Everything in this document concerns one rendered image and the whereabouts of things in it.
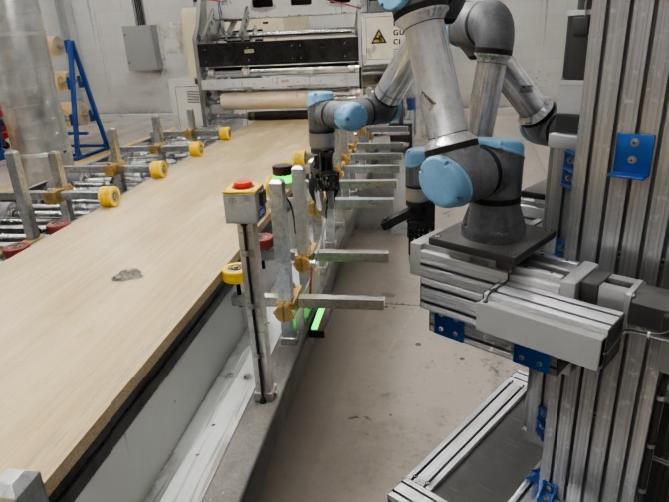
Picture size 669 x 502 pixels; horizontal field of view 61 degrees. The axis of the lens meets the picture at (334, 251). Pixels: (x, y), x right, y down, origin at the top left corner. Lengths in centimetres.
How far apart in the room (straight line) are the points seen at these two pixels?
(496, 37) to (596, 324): 76
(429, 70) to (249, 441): 87
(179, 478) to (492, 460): 103
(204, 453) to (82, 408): 37
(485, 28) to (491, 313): 73
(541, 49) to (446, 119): 930
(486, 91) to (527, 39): 891
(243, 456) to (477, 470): 91
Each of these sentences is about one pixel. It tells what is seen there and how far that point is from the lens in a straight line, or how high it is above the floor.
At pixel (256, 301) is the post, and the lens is 126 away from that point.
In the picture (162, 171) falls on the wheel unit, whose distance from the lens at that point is 277.
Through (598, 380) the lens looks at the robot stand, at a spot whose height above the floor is 65.
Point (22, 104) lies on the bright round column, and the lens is 559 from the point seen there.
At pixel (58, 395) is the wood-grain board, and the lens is 121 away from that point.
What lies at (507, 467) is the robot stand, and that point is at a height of 21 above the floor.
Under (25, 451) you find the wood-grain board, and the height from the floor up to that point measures 90.
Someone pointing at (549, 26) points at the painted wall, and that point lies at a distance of 1050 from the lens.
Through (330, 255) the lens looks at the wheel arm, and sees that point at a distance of 178.
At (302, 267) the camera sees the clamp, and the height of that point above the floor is 84.
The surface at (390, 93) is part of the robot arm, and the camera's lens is 152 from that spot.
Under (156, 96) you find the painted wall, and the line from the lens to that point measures 1207.
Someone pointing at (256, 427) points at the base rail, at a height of 70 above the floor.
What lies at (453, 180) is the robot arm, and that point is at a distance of 119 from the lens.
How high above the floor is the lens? 152
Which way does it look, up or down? 21 degrees down
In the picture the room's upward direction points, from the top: 3 degrees counter-clockwise
